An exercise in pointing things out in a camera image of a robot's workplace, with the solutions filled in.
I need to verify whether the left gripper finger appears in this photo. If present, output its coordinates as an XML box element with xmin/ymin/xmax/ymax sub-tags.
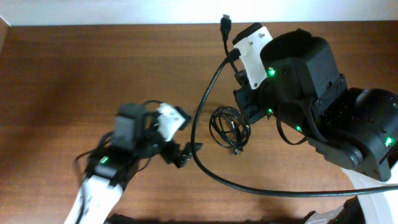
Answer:
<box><xmin>175</xmin><ymin>106</ymin><xmax>192</xmax><ymax>130</ymax></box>
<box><xmin>175</xmin><ymin>142</ymin><xmax>203</xmax><ymax>169</ymax></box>

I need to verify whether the black usb cable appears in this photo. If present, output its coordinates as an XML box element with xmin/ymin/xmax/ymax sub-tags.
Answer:
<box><xmin>220</xmin><ymin>14</ymin><xmax>246</xmax><ymax>85</ymax></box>
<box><xmin>208</xmin><ymin>106</ymin><xmax>251</xmax><ymax>156</ymax></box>

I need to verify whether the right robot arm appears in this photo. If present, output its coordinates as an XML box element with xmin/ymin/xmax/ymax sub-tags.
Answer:
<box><xmin>233</xmin><ymin>24</ymin><xmax>397</xmax><ymax>188</ymax></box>

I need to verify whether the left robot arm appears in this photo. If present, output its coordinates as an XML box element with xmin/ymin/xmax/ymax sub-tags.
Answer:
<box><xmin>65</xmin><ymin>101</ymin><xmax>203</xmax><ymax>223</ymax></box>

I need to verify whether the right camera black cable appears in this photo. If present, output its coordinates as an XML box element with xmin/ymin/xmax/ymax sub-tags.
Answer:
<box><xmin>190</xmin><ymin>47</ymin><xmax>398</xmax><ymax>198</ymax></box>

